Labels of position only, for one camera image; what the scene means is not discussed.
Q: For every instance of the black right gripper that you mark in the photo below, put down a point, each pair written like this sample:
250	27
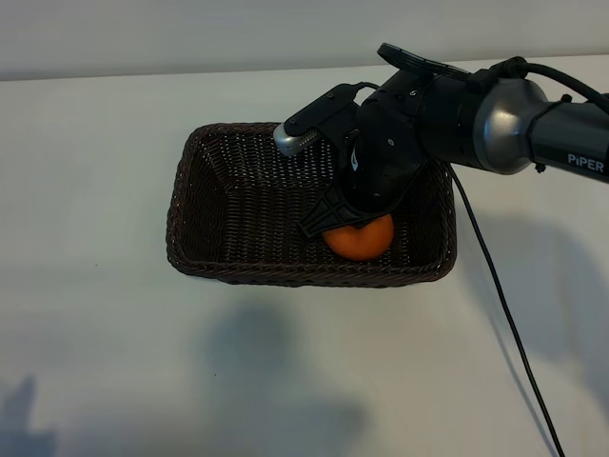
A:
385	152

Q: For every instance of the orange fruit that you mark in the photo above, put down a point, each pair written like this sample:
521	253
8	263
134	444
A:
361	245

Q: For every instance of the dark brown wicker basket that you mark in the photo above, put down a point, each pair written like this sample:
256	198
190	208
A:
238	214

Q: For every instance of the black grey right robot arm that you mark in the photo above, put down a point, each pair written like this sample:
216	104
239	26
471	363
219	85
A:
504	128

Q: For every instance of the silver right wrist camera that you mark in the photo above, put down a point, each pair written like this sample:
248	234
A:
290	143

